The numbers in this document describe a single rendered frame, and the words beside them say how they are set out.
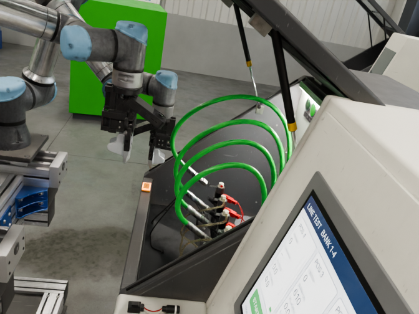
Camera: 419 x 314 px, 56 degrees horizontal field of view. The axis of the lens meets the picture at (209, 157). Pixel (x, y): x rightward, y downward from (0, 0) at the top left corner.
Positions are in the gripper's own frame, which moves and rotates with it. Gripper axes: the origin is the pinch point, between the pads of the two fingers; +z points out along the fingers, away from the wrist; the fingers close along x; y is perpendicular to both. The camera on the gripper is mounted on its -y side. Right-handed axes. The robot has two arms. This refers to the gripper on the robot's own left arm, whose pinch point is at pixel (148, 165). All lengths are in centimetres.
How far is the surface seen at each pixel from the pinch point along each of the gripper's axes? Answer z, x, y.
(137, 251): 10.1, -37.2, 1.0
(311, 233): -32, -81, 29
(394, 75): -17, 211, 201
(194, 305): 7, -59, 17
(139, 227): 10.1, -25.3, 0.4
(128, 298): 7, -59, 1
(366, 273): -37, -95, 30
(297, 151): -37, -59, 31
